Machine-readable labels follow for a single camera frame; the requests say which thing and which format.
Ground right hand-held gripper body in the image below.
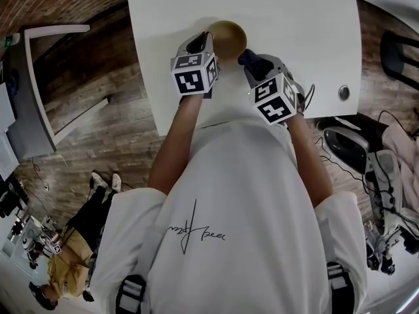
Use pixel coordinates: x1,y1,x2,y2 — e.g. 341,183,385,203
247,73,306,126

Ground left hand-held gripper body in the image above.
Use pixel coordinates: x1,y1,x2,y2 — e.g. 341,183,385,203
170,51,219,97

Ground brown wooden bowl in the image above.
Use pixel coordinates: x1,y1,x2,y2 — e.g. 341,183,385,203
208,20,247,61

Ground dark blue cloth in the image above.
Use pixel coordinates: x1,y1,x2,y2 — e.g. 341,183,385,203
237,48,276,81

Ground person's right forearm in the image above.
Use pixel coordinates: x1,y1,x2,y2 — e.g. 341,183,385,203
287,113,335,209

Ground person's left forearm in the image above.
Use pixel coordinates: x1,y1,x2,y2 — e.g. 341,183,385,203
147,95,206,198

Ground white table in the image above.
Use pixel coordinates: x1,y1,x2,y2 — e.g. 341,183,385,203
125,0,363,136

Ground grey mesh office chair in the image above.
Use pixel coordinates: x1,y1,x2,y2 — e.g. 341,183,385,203
322,125,413,251

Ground round table black legs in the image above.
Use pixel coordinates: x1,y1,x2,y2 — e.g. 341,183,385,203
379,29,419,88

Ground person's white shirt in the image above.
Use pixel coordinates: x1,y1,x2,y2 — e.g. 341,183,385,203
90,118,369,314

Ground grey desk white legs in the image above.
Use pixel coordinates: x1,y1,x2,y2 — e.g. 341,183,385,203
0,24,110,160

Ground white flat box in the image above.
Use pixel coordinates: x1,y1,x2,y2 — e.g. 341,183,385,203
0,132,20,181

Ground grey black shoulder strap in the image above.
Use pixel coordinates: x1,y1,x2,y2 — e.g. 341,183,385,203
115,274,147,314
326,262,353,314

